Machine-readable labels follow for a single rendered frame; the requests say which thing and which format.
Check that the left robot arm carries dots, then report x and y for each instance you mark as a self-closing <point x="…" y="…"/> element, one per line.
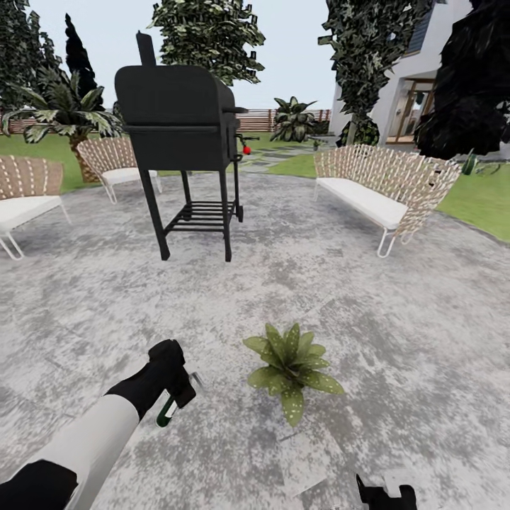
<point x="68" y="473"/>

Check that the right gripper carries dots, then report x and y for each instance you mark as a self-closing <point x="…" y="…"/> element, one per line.
<point x="377" y="498"/>

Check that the insectifuge atomizer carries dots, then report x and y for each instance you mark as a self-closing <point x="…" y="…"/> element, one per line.
<point x="167" y="413"/>

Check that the garden chair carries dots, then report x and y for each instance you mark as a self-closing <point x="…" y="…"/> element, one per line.
<point x="113" y="160"/>
<point x="28" y="187"/>
<point x="377" y="201"/>

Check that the door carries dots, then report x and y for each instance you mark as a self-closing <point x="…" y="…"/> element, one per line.
<point x="414" y="100"/>

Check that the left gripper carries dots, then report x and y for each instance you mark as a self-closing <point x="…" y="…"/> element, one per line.
<point x="182" y="391"/>

